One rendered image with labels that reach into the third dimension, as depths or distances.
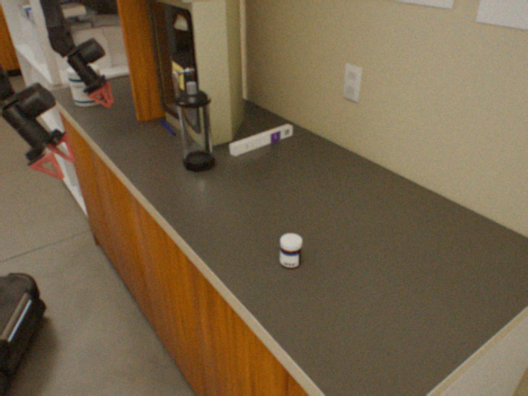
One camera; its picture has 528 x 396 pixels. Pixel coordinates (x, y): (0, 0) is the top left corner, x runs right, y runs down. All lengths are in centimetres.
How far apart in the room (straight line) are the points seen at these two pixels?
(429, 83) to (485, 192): 34
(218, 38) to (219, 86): 15
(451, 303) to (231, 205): 60
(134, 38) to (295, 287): 113
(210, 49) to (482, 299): 103
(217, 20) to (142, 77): 46
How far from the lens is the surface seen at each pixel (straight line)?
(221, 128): 153
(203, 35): 141
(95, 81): 168
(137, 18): 172
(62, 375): 213
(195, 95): 130
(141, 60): 175
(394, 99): 139
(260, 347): 100
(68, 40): 168
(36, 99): 120
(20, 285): 225
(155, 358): 206
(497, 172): 126
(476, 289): 103
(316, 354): 83
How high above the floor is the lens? 159
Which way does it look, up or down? 32 degrees down
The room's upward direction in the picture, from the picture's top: straight up
